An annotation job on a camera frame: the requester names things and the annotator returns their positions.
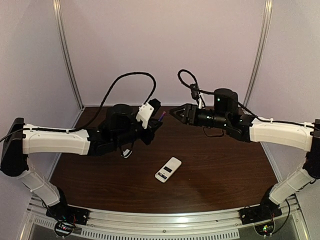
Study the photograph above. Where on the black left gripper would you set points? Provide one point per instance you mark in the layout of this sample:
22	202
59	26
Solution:
149	131

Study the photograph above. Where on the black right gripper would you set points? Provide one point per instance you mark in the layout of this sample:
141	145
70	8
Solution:
191	114

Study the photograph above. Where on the purple battery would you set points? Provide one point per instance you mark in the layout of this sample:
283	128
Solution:
162	116

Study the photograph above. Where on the white battery cover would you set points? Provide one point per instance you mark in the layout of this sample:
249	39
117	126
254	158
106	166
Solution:
126	153

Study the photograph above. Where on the white remote control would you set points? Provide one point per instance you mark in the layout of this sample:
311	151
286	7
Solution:
168	169

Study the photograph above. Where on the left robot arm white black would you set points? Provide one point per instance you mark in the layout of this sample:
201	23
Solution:
120	127

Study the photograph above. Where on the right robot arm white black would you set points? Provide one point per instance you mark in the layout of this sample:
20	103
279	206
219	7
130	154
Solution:
240	124

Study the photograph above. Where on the left round circuit board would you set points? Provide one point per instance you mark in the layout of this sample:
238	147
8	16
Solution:
63	229

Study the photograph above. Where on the round circuit board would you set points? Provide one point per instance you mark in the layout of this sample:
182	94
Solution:
265	229
63	229

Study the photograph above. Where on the right round circuit board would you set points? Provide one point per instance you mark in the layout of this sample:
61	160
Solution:
265	229

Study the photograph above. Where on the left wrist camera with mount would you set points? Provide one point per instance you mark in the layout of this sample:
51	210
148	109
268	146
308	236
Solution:
146	111

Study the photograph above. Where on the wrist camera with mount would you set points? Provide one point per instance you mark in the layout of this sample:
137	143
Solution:
146	111
197	96

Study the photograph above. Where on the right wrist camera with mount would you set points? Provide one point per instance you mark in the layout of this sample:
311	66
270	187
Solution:
197	96

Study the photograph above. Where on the front aluminium rail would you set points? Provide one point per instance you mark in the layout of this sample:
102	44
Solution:
210	225

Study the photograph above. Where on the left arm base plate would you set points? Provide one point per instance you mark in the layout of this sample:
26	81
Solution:
71	214

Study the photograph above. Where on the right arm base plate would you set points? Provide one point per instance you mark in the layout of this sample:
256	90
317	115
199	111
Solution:
258	213

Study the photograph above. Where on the right aluminium frame post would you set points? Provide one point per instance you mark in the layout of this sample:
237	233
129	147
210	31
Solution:
263	37

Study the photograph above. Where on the aluminium frame post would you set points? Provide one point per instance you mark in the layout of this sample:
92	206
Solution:
263	37
65	52

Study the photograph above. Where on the left aluminium frame post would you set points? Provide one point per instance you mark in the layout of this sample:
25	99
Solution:
65	52

